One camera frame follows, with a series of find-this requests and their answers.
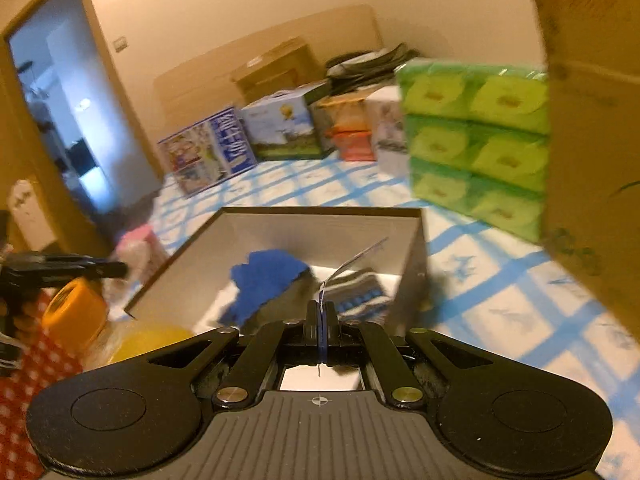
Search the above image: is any wooden headboard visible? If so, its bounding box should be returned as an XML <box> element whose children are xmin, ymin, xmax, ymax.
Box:
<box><xmin>154</xmin><ymin>4</ymin><xmax>383</xmax><ymax>136</ymax></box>

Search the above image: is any lower orange food box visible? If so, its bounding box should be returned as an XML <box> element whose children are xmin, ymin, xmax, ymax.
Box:
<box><xmin>332</xmin><ymin>130</ymin><xmax>376</xmax><ymax>162</ymax></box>

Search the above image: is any blue knit sock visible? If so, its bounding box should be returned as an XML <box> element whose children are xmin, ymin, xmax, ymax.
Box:
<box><xmin>218</xmin><ymin>249</ymin><xmax>309</xmax><ymax>326</ymax></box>

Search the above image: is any brown cardboard shoe box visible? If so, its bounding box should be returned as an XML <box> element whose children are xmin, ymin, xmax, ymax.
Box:
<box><xmin>125</xmin><ymin>207</ymin><xmax>428</xmax><ymax>335</ymax></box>

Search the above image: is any white product box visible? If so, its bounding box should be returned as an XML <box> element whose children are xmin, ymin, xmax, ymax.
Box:
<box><xmin>364</xmin><ymin>86</ymin><xmax>409</xmax><ymax>178</ymax></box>

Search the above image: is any orange juice bottle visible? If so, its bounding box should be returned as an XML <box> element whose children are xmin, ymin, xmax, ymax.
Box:
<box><xmin>39</xmin><ymin>278</ymin><xmax>193</xmax><ymax>370</ymax></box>

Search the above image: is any pink lidded canister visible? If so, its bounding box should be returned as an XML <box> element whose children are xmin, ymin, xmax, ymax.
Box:
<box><xmin>102</xmin><ymin>223</ymin><xmax>169</xmax><ymax>321</ymax></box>

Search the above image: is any brown cardboard box at headboard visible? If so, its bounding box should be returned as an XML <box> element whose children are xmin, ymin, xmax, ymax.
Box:
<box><xmin>231</xmin><ymin>37</ymin><xmax>324</xmax><ymax>103</ymax></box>

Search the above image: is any cow picture milk box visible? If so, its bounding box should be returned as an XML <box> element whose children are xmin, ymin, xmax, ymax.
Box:
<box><xmin>241</xmin><ymin>80</ymin><xmax>331</xmax><ymax>160</ymax></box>

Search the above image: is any black bag with cables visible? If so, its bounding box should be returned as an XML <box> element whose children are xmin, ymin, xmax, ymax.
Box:
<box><xmin>326</xmin><ymin>42</ymin><xmax>422</xmax><ymax>96</ymax></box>

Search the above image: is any large brown cardboard box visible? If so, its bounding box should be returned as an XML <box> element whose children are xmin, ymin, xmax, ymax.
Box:
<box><xmin>535</xmin><ymin>0</ymin><xmax>640</xmax><ymax>335</ymax></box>

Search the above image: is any wall light switch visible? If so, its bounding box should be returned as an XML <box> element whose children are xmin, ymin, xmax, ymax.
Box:
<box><xmin>113</xmin><ymin>37</ymin><xmax>128</xmax><ymax>52</ymax></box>

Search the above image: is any grey patterned knit sock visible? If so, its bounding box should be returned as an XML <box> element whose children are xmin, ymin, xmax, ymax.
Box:
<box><xmin>323</xmin><ymin>268</ymin><xmax>392</xmax><ymax>324</ymax></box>

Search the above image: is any blue white checked bedsheet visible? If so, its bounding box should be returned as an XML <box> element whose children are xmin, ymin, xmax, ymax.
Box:
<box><xmin>151</xmin><ymin>157</ymin><xmax>639</xmax><ymax>479</ymax></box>

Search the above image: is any upper orange food box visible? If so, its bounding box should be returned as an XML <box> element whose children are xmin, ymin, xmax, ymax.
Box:
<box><xmin>311</xmin><ymin>84</ymin><xmax>382</xmax><ymax>136</ymax></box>

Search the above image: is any green tissue pack bundle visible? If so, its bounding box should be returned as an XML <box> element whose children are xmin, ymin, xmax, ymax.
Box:
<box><xmin>396</xmin><ymin>58</ymin><xmax>551</xmax><ymax>243</ymax></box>

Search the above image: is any blue white milk carton box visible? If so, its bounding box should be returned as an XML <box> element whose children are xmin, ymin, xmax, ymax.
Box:
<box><xmin>158</xmin><ymin>106</ymin><xmax>258</xmax><ymax>196</ymax></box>

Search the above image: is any orange food box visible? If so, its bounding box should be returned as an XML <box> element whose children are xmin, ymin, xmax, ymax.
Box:
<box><xmin>311</xmin><ymin>84</ymin><xmax>382</xmax><ymax>136</ymax></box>
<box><xmin>332</xmin><ymin>130</ymin><xmax>376</xmax><ymax>162</ymax></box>

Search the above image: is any red white checked cloth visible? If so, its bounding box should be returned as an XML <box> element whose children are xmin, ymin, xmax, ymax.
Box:
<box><xmin>0</xmin><ymin>290</ymin><xmax>82</xmax><ymax>480</ymax></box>

